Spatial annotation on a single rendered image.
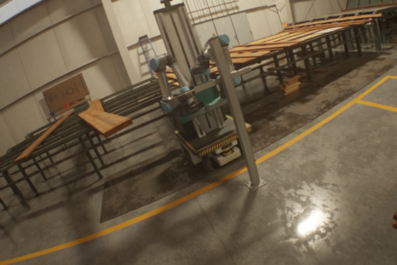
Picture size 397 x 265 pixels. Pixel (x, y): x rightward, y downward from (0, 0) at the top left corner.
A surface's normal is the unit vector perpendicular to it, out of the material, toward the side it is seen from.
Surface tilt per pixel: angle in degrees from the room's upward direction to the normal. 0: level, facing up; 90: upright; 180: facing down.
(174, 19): 90
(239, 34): 90
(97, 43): 92
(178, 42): 90
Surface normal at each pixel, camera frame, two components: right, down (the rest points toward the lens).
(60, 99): 0.31, 0.21
